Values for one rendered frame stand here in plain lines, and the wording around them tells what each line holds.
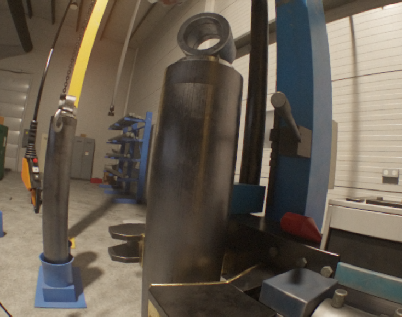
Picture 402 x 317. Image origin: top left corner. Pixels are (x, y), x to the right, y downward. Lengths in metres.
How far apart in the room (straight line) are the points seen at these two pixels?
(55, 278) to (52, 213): 0.53
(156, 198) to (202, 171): 0.12
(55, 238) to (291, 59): 1.83
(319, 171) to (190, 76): 0.56
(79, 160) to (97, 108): 2.64
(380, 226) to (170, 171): 0.44
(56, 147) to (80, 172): 8.93
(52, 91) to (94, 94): 2.10
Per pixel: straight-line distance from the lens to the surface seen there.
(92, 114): 11.28
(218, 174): 0.50
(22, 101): 11.58
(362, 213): 0.48
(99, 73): 11.80
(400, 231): 0.47
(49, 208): 1.78
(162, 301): 0.40
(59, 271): 1.93
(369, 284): 0.50
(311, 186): 0.81
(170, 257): 0.52
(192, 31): 0.69
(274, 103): 0.37
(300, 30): 0.99
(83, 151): 10.59
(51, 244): 1.87
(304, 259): 0.55
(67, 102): 1.79
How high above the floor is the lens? 1.23
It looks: 2 degrees up
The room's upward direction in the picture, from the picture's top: 6 degrees clockwise
